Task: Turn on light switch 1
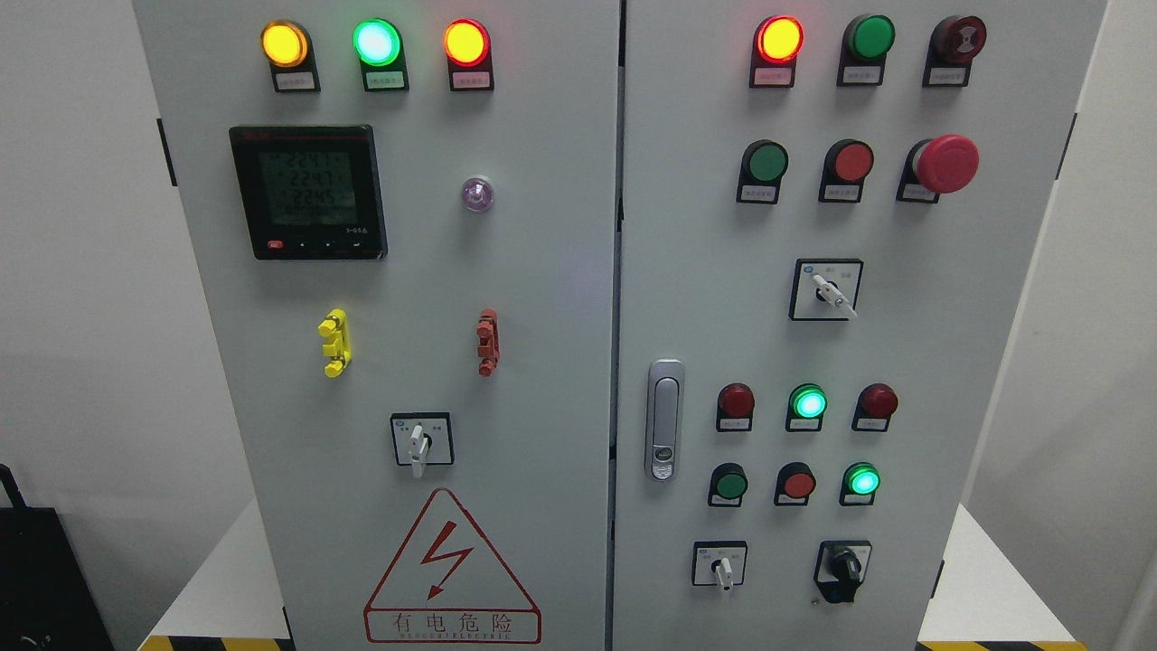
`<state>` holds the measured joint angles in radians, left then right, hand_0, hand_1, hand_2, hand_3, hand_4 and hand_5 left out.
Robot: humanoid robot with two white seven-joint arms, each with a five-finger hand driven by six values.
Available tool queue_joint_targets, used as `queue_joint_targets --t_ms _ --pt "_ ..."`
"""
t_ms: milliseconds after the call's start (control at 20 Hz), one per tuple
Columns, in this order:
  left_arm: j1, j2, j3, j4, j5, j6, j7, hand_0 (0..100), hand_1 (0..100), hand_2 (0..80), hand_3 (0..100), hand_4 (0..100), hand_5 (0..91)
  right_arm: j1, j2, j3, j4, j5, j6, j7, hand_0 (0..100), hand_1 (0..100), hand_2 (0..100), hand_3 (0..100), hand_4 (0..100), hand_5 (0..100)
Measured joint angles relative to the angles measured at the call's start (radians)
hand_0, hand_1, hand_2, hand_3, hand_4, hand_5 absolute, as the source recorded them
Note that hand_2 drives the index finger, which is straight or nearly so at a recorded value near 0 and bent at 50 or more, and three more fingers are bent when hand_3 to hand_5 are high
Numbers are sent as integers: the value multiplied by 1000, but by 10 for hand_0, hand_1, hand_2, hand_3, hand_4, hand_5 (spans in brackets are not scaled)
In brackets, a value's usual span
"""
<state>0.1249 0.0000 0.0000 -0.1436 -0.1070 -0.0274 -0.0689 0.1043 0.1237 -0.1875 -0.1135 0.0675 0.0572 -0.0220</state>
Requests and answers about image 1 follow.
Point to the white rotary selector switch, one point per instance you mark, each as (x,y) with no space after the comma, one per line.
(825,290)
(422,440)
(719,564)

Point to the clear round lamp bulb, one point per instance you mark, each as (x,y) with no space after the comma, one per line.
(477,194)

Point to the dark red indicator left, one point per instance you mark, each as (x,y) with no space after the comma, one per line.
(736,408)

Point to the dark red indicator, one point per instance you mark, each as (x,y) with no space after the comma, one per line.
(736,408)
(875,408)

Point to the left grey cabinet door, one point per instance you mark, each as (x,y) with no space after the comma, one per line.
(532,441)

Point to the grey cabinet door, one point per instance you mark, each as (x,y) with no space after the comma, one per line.
(532,441)
(708,281)

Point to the green lit indicator middle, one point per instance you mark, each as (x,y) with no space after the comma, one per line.
(806,405)

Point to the green lit indicator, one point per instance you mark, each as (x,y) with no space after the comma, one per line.
(806,405)
(381,55)

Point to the green push button upper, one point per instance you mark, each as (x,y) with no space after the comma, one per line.
(762,166)

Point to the red push button lower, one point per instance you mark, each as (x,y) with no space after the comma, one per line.
(795,483)

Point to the red push button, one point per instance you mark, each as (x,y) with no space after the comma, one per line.
(795,483)
(846,165)

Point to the right grey cabinet door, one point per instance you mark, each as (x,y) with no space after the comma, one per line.
(708,281)

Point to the red electrical hazard warning sticker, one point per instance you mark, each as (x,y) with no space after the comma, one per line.
(447,584)

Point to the black digital power meter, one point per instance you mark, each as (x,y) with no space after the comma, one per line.
(310,192)

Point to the red-orange indicator left cabinet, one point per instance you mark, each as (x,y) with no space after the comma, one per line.
(468,49)

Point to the red-orange indicator cabinet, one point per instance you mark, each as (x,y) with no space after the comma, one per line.
(774,51)
(468,49)

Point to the dark red indicator right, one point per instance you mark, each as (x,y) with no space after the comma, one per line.
(875,408)

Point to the red push button upper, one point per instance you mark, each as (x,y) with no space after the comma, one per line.
(846,165)

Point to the green lit push button lower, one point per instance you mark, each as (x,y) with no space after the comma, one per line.
(859,486)

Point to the green lit indicator top left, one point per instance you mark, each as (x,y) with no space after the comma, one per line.
(381,55)

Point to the red-orange indicator right cabinet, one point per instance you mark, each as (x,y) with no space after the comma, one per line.
(774,51)

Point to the red emergency stop mushroom button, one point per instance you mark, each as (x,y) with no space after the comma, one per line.
(937,166)

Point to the yellow indicator light top left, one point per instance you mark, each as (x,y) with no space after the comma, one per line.
(291,58)

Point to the green unlit indicator top right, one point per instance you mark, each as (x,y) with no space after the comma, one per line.
(866,42)

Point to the dark red buzzer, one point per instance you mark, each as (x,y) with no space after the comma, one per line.
(953,45)

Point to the white platform with hazard stripes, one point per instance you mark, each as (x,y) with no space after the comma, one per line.
(981,601)

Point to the black case at left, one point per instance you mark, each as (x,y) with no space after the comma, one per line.
(45,602)

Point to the silver cabinet door handle lock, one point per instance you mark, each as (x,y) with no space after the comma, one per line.
(666,378)

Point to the black knob selector switch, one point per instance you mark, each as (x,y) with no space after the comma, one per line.
(840,568)

